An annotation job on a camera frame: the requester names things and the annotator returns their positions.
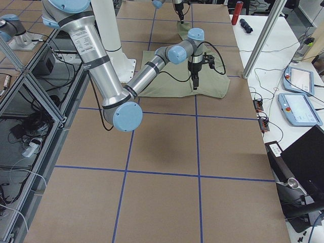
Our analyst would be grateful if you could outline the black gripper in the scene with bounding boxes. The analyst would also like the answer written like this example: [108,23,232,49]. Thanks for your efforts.
[174,2,184,24]
[187,55,203,90]

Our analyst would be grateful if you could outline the olive green long-sleeve shirt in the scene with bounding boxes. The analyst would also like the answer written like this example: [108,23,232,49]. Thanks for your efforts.
[136,21,231,100]

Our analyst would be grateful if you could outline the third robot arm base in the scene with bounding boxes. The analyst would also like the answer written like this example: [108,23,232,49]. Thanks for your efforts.
[1,14,43,51]

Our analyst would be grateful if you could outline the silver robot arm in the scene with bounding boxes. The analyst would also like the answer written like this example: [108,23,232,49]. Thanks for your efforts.
[42,1,205,132]
[151,0,185,24]

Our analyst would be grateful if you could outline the red cylinder bottle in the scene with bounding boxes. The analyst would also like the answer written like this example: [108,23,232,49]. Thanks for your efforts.
[231,1,244,25]

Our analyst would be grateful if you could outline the dark folded cloth bundle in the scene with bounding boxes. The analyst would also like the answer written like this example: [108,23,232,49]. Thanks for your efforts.
[239,18,253,34]

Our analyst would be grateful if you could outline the orange circuit board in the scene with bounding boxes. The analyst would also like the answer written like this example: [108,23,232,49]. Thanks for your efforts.
[253,99,264,112]

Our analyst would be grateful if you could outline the upper teach pendant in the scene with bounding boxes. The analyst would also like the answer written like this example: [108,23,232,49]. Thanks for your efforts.
[282,66,314,96]

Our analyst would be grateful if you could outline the teach pendant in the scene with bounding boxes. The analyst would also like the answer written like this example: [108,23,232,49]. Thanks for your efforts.
[282,66,314,96]
[278,93,323,127]

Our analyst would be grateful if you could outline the lower teach pendant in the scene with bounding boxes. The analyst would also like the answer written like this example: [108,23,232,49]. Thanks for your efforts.
[278,93,323,127]

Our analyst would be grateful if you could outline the black box with label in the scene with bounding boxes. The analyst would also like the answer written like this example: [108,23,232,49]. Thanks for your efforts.
[265,141,300,189]

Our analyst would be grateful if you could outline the black laptop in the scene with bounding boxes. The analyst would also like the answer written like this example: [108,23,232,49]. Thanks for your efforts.
[281,125,323,201]

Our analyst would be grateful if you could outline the white power strip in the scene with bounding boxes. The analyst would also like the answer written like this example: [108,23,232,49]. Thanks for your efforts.
[21,142,40,157]

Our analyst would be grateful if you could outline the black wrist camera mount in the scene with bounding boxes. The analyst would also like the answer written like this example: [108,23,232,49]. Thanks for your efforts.
[202,52,215,69]

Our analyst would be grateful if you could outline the grey aluminium frame post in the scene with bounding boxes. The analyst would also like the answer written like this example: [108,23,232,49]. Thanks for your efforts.
[242,0,287,79]

